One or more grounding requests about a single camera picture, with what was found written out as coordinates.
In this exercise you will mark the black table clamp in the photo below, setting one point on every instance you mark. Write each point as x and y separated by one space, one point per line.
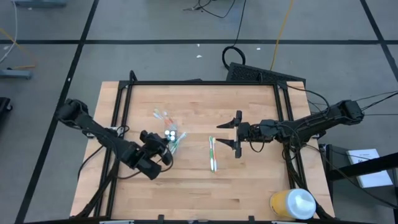
251 219
160 219

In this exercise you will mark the black chair base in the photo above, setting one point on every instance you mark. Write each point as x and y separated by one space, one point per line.
4 104

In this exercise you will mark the grey table foot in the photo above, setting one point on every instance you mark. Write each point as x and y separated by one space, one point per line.
40 3
15 74

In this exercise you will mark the black mesh computer case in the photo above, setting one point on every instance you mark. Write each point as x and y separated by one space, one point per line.
248 73

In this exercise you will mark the black aluminium table frame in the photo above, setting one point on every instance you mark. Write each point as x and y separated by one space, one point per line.
202 83

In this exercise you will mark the black equipment cart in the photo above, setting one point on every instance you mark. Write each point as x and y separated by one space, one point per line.
329 155

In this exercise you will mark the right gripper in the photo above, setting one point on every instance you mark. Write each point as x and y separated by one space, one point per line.
247 132

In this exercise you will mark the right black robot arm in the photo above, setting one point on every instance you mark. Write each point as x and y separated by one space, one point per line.
317 123

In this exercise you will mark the yellow wipes canister white lid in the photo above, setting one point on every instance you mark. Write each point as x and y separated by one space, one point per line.
295 204

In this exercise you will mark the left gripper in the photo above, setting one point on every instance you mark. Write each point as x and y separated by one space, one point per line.
152 149

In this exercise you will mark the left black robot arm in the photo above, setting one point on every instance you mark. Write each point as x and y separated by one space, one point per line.
99 130

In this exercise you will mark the silver bracket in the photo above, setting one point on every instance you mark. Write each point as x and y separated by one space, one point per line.
116 222
289 222

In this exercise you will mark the black stand bar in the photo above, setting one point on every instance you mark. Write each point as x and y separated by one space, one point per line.
357 169

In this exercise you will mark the clear acrylic organizer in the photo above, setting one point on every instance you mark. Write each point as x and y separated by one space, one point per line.
179 129

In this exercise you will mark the white booklet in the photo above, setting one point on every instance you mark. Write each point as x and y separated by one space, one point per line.
360 156

